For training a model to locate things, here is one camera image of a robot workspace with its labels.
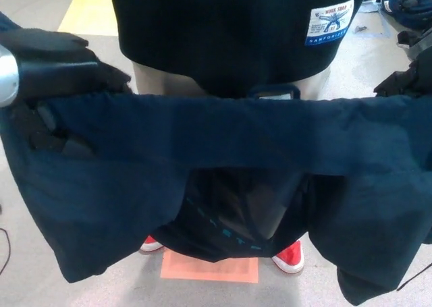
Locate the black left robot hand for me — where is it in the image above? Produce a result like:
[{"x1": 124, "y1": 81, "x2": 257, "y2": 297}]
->
[{"x1": 0, "y1": 28, "x2": 133, "y2": 160}]

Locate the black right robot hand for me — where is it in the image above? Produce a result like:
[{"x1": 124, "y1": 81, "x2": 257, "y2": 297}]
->
[{"x1": 373, "y1": 30, "x2": 432, "y2": 99}]

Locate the navy blue coat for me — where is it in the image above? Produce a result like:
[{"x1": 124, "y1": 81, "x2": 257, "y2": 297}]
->
[{"x1": 0, "y1": 11, "x2": 432, "y2": 306}]

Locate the yellow floor strip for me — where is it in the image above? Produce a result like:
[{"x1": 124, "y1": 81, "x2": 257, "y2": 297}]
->
[{"x1": 57, "y1": 0, "x2": 119, "y2": 36}]

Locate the black sweatshirt with white label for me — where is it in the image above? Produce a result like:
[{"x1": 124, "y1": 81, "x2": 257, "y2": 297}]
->
[{"x1": 108, "y1": 0, "x2": 368, "y2": 98}]

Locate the red and white sneaker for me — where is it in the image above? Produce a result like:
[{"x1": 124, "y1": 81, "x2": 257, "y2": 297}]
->
[
  {"x1": 139, "y1": 235, "x2": 164, "y2": 253},
  {"x1": 271, "y1": 240, "x2": 306, "y2": 275}
]

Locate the orange floor mat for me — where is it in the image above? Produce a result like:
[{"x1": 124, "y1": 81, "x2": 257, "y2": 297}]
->
[{"x1": 159, "y1": 248, "x2": 261, "y2": 284}]

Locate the black floor cable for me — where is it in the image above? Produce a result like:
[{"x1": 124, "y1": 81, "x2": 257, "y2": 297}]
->
[{"x1": 0, "y1": 227, "x2": 12, "y2": 276}]

